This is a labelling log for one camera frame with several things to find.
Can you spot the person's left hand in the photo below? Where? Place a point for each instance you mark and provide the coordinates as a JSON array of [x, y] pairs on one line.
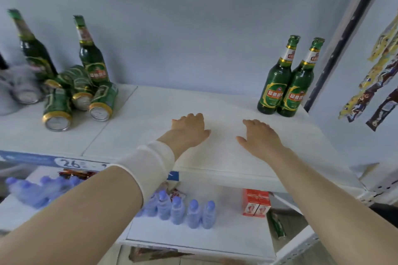
[[189, 131]]

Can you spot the person's right hand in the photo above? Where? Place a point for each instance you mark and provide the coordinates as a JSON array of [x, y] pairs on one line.
[[264, 143]]

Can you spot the white metal shelf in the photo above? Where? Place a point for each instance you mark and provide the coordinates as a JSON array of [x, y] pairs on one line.
[[149, 112]]

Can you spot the green glass beer bottle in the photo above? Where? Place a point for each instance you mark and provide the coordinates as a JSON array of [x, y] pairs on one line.
[[295, 94], [273, 87], [34, 53], [91, 59]]

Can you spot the green beer can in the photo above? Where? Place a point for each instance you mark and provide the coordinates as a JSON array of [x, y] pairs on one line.
[[65, 76], [56, 106], [104, 97], [81, 91]]

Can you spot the silver beer can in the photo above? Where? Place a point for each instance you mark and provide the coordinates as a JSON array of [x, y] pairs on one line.
[[26, 87], [6, 97]]

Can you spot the person's right forearm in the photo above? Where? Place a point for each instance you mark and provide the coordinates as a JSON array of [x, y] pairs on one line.
[[326, 212]]

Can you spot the person's left forearm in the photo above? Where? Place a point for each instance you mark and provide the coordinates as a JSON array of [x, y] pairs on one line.
[[77, 212]]

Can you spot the row of small water bottles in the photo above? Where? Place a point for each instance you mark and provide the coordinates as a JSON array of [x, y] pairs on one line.
[[194, 215]]

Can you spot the white wrist sleeve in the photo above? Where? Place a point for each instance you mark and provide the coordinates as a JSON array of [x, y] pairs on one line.
[[146, 165]]

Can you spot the red and white carton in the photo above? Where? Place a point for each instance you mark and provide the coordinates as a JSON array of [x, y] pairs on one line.
[[263, 205], [249, 202]]

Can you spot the green snack packet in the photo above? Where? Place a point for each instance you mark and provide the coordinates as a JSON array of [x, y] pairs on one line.
[[276, 224]]

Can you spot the yellow hanging snack strip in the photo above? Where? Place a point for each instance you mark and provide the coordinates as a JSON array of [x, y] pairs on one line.
[[351, 109]]

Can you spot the blue price label strip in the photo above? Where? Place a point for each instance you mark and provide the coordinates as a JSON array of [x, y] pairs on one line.
[[31, 159]]

